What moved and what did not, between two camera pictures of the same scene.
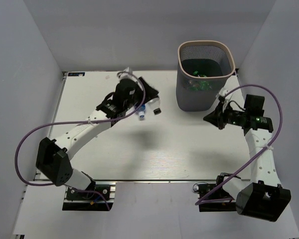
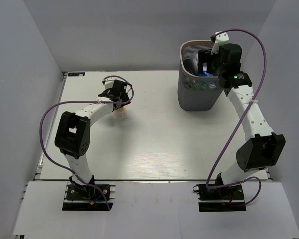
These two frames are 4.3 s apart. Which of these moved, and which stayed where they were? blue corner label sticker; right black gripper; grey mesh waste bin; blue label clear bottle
Moved: blue label clear bottle; right black gripper
Stayed: blue corner label sticker; grey mesh waste bin
